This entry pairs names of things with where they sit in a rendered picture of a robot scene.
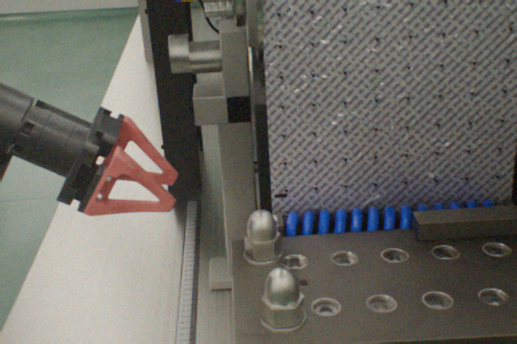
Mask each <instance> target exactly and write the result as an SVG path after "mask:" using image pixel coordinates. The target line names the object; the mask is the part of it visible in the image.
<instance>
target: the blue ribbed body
mask: <svg viewBox="0 0 517 344"><path fill-rule="evenodd" d="M482 207H496V206H495V203H494V202H493V201H491V199H486V200H485V202H484V203H483V205H482ZM458 208H462V207H461V205H460V203H458V202H456V201H454V202H451V203H450V207H449V209H458ZM465 208H478V206H477V203H476V201H475V200H470V201H468V203H467V204H466V206H465ZM433 210H445V207H444V206H443V204H442V203H435V204H434V207H433ZM420 211H429V210H428V209H427V205H426V204H424V203H421V204H419V205H418V206H417V212H420ZM412 220H413V212H412V211H411V207H410V206H409V205H408V204H405V205H402V206H401V215H400V216H397V214H396V210H394V207H393V206H388V207H385V217H380V212H379V209H378V208H376V207H371V208H369V211H368V218H364V214H363V211H362V209H361V208H354V209H353V211H352V219H347V213H346V210H344V209H339V210H337V211H336V215H335V220H332V216H331V214H330V211H327V210H323V211H321V214H320V220H319V221H316V218H315V215H314V213H313V212H311V211H307V212H305V213H304V218H303V222H301V220H300V217H299V215H298V213H296V212H290V213H289V214H288V222H287V224H284V237H286V236H298V235H310V234H323V233H346V232H359V231H370V232H371V231H372V230H379V231H384V229H387V230H397V229H412Z"/></svg>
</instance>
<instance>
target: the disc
mask: <svg viewBox="0 0 517 344"><path fill-rule="evenodd" d="M256 12H257V47H255V51H256V57H257V62H258V63H262V62H263V61H264V26H263V0H256Z"/></svg>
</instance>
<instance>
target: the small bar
mask: <svg viewBox="0 0 517 344"><path fill-rule="evenodd" d="M412 229H413V230H414V233H415V235H416V237H417V239H418V240H419V241H424V240H437V239H450V238H462V237H500V236H513V235H517V206H516V205H510V206H497V207H483V208H458V209H446V210H433V211H420V212H413V220H412Z"/></svg>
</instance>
